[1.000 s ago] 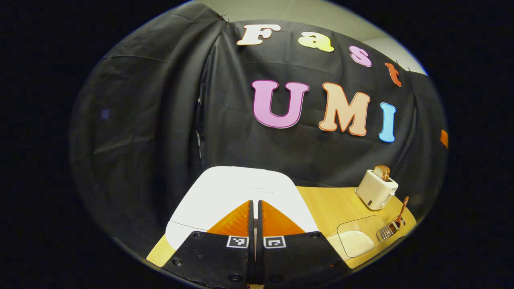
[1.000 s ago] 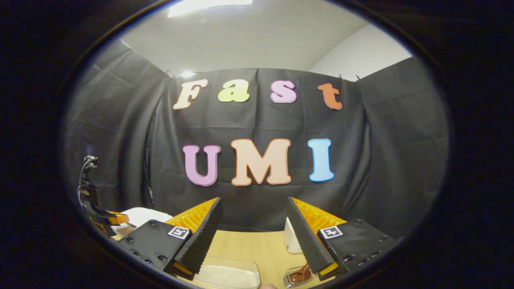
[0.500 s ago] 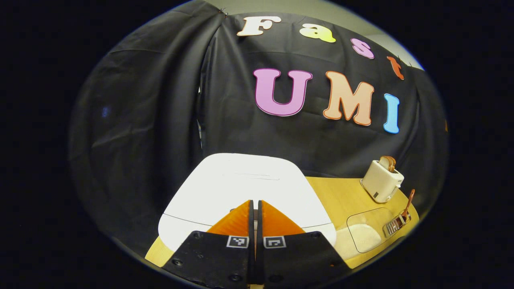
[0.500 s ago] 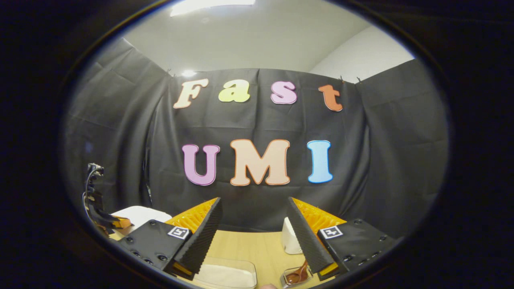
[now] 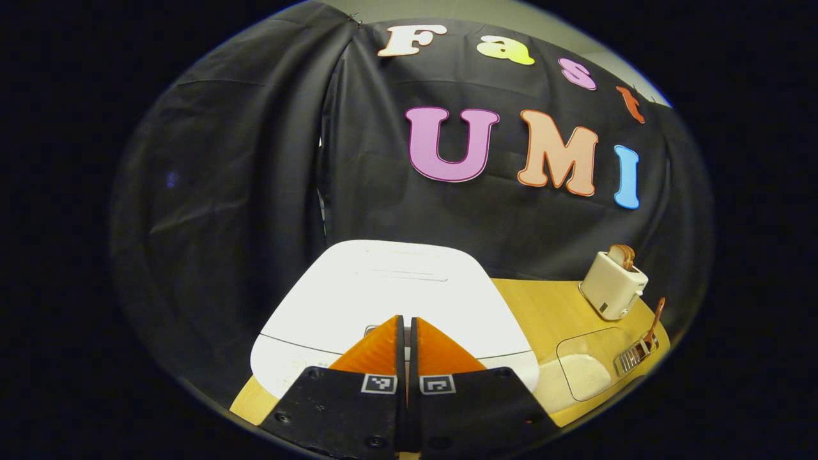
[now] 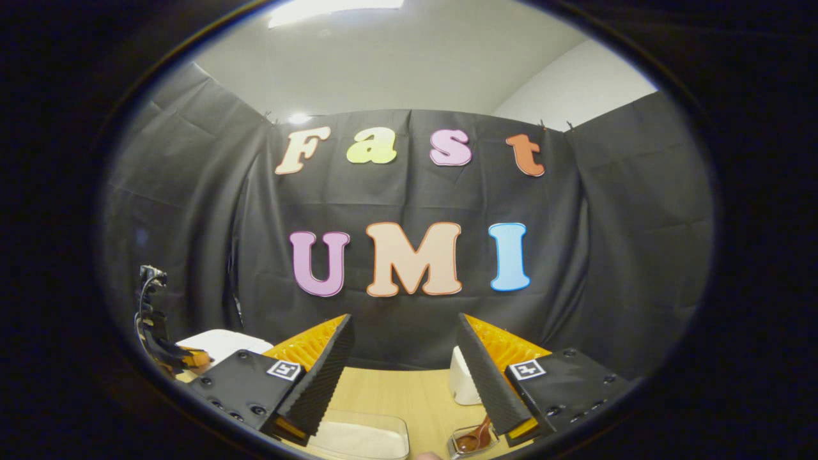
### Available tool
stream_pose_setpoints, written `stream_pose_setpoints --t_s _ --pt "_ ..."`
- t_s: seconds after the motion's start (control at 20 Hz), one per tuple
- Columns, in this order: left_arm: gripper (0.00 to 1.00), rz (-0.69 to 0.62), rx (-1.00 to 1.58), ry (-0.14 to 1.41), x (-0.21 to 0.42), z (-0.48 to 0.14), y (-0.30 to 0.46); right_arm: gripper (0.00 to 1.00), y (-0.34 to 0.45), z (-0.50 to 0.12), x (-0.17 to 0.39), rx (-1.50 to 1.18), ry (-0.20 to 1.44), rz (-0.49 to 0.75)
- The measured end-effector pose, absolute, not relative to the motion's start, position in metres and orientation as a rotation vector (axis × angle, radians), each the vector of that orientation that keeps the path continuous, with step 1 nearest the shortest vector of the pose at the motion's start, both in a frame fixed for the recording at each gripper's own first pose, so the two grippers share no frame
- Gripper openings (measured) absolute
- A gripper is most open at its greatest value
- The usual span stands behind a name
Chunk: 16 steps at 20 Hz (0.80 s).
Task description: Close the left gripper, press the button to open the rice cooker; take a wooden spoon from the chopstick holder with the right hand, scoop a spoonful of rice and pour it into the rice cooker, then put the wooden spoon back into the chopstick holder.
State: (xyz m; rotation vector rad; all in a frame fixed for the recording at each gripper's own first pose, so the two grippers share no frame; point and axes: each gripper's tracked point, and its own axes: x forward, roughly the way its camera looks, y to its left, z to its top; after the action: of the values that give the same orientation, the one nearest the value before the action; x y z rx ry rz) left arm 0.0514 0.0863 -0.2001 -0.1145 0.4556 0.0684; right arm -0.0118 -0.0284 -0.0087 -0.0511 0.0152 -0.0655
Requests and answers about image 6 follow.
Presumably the clear chopstick holder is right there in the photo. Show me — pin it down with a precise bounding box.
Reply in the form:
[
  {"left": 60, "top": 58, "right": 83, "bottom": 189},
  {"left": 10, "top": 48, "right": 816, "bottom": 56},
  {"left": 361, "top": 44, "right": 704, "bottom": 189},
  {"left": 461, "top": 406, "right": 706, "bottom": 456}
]
[{"left": 447, "top": 415, "right": 500, "bottom": 459}]

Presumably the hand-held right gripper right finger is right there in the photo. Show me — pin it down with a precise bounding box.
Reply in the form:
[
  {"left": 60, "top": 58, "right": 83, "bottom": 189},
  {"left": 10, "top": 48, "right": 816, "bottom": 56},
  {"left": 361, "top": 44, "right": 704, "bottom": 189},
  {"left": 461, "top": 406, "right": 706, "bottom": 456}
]
[{"left": 455, "top": 312, "right": 630, "bottom": 447}]

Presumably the black backdrop cloth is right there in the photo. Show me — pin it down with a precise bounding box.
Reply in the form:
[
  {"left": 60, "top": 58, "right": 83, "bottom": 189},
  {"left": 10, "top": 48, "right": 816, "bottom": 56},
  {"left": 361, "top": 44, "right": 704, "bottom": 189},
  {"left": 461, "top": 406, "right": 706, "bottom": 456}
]
[{"left": 102, "top": 61, "right": 715, "bottom": 381}]

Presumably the clear plastic rice container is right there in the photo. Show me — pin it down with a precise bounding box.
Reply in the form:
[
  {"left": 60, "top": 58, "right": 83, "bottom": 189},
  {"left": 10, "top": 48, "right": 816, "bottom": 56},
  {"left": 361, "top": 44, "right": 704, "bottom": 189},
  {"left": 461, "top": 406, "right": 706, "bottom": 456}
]
[{"left": 310, "top": 411, "right": 410, "bottom": 460}]

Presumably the ceiling light panel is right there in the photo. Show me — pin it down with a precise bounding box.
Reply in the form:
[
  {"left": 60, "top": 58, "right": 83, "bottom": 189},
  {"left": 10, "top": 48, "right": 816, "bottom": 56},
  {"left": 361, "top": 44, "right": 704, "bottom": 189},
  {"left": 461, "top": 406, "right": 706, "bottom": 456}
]
[{"left": 268, "top": 0, "right": 405, "bottom": 29}]

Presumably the white rice cooker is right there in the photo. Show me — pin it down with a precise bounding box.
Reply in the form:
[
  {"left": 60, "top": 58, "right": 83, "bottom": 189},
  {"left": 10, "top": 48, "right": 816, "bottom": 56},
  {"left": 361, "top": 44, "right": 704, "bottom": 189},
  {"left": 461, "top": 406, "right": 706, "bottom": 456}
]
[{"left": 176, "top": 329, "right": 275, "bottom": 366}]

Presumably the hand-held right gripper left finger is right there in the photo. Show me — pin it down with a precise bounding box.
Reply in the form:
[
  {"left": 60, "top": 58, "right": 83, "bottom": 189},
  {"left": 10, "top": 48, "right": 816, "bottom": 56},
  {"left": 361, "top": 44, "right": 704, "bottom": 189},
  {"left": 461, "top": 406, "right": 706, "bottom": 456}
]
[{"left": 190, "top": 313, "right": 355, "bottom": 447}]

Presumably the white toaster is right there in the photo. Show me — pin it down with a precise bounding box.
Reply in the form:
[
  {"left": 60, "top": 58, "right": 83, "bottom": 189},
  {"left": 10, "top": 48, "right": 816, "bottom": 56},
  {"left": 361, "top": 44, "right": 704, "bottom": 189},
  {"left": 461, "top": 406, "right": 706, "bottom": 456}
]
[{"left": 449, "top": 345, "right": 483, "bottom": 406}]

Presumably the white rice heap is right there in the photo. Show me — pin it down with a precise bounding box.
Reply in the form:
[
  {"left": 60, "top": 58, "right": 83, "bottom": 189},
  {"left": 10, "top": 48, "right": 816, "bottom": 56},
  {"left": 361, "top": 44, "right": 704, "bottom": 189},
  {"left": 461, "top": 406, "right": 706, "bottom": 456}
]
[{"left": 316, "top": 423, "right": 406, "bottom": 460}]

